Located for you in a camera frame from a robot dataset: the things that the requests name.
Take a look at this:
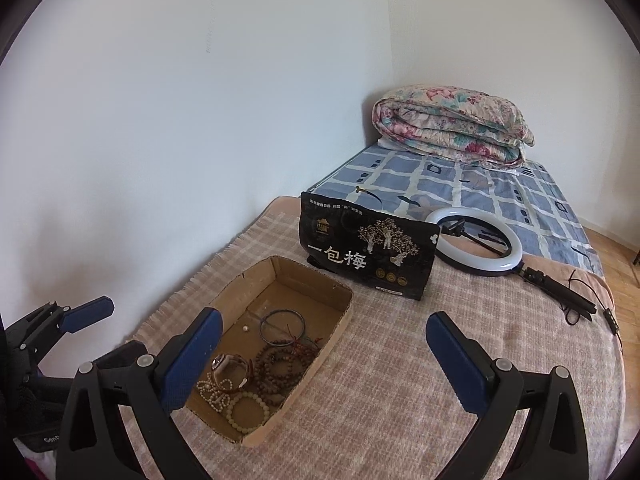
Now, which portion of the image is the small pearl bead bracelet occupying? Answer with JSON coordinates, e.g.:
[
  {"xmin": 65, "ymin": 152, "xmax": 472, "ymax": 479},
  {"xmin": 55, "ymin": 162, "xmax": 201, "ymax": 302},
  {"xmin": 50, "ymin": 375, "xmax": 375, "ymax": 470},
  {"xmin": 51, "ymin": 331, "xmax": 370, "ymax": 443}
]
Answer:
[{"xmin": 195, "ymin": 378, "xmax": 231, "ymax": 411}]

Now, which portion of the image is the cream bead bracelet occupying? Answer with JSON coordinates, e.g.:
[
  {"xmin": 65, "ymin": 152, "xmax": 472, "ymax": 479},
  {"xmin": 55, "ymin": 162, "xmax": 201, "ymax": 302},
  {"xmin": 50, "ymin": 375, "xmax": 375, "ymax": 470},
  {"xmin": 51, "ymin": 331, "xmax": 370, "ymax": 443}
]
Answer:
[{"xmin": 222, "ymin": 391, "xmax": 271, "ymax": 434}]

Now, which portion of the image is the dark brown bead bracelet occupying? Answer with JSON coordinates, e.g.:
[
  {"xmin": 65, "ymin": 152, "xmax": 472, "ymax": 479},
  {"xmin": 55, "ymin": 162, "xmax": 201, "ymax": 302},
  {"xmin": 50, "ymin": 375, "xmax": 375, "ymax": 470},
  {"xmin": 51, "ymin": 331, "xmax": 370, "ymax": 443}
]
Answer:
[{"xmin": 252, "ymin": 341, "xmax": 321, "ymax": 409}]

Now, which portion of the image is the blue bangle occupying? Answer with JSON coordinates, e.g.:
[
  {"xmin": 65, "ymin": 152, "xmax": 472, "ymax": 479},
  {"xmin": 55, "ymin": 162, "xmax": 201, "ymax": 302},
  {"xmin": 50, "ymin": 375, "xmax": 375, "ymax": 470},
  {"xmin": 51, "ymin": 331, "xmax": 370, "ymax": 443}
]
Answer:
[{"xmin": 258, "ymin": 309, "xmax": 306, "ymax": 348}]

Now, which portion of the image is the green jade red-cord pendant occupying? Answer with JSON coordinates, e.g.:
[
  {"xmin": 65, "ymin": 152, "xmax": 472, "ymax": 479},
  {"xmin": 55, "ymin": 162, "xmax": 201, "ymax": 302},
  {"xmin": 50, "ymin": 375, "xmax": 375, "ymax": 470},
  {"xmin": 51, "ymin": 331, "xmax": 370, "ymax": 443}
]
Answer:
[{"xmin": 291, "ymin": 332, "xmax": 321, "ymax": 356}]

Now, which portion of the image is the pink plaid blanket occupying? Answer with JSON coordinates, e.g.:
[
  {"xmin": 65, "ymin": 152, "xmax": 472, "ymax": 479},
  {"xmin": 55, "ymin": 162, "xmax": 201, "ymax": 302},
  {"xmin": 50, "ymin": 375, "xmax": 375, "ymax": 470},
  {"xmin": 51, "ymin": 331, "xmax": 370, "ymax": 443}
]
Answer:
[{"xmin": 114, "ymin": 195, "xmax": 629, "ymax": 480}]

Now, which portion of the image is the brown cardboard box tray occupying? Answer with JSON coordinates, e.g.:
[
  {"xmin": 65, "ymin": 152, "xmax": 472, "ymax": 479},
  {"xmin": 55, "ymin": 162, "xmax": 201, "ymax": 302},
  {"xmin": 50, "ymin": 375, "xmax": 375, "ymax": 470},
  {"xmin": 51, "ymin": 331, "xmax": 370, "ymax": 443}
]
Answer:
[{"xmin": 186, "ymin": 256, "xmax": 354, "ymax": 446}]

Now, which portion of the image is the black plum snack bag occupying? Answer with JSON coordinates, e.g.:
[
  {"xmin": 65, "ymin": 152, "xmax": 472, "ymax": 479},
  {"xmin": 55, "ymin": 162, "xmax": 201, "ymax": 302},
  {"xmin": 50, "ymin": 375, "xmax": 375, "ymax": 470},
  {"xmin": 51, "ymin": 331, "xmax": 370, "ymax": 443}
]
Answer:
[{"xmin": 298, "ymin": 192, "xmax": 440, "ymax": 301}]

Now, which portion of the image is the blue checked bed sheet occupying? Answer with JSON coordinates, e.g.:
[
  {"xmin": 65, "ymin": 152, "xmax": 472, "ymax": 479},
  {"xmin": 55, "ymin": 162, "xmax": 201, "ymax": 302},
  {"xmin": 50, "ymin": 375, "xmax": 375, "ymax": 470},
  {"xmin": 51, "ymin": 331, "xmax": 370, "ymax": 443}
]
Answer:
[{"xmin": 309, "ymin": 145, "xmax": 604, "ymax": 276}]

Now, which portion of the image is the folded floral quilt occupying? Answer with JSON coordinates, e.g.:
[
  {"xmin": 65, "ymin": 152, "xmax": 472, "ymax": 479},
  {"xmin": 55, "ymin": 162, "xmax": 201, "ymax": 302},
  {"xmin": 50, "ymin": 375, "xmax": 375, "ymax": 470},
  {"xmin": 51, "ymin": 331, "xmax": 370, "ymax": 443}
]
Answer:
[{"xmin": 371, "ymin": 84, "xmax": 535, "ymax": 169}]

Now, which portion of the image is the black ring light cable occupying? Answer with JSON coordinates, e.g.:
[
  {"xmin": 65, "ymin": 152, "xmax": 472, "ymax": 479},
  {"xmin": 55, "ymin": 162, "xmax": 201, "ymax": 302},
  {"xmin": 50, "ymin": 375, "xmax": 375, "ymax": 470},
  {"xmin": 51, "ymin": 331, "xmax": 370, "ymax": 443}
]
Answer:
[{"xmin": 564, "ymin": 268, "xmax": 626, "ymax": 356}]

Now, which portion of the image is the black ring light handle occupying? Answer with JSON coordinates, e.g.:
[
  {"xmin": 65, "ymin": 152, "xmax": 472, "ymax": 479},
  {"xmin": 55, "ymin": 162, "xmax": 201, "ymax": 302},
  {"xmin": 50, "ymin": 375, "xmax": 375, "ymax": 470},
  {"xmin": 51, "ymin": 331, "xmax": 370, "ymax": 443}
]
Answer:
[{"xmin": 518, "ymin": 266, "xmax": 597, "ymax": 321}]

